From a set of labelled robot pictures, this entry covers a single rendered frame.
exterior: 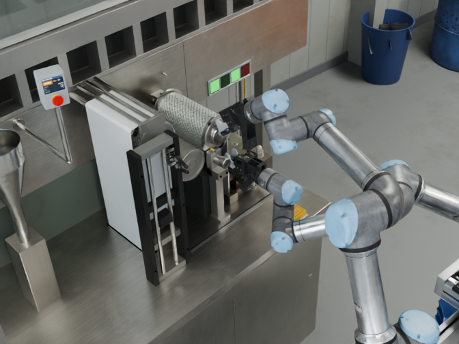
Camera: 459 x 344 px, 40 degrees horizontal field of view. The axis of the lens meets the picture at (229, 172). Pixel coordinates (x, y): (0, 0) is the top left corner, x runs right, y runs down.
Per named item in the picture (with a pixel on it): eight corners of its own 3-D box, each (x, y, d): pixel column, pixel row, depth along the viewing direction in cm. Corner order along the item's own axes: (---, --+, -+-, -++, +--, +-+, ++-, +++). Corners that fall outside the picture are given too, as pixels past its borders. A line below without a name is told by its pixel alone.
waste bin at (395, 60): (421, 77, 497) (432, 15, 466) (390, 96, 476) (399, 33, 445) (376, 58, 524) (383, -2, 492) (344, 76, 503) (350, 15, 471)
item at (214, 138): (215, 149, 224) (211, 134, 218) (211, 147, 225) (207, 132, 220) (229, 136, 227) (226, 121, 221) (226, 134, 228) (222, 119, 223)
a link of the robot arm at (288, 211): (271, 235, 225) (271, 211, 218) (272, 214, 233) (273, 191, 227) (294, 236, 224) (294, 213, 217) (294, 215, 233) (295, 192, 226)
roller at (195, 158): (181, 186, 222) (178, 159, 215) (135, 157, 237) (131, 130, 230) (205, 170, 229) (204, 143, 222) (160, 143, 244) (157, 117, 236)
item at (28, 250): (35, 321, 205) (-11, 183, 170) (13, 297, 213) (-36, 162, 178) (72, 296, 212) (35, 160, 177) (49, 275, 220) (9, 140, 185)
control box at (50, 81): (47, 113, 170) (39, 80, 164) (40, 102, 175) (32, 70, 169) (72, 106, 173) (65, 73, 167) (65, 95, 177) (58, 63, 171)
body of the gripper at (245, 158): (246, 147, 232) (270, 160, 225) (246, 166, 237) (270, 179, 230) (231, 156, 228) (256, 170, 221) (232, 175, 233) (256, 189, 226)
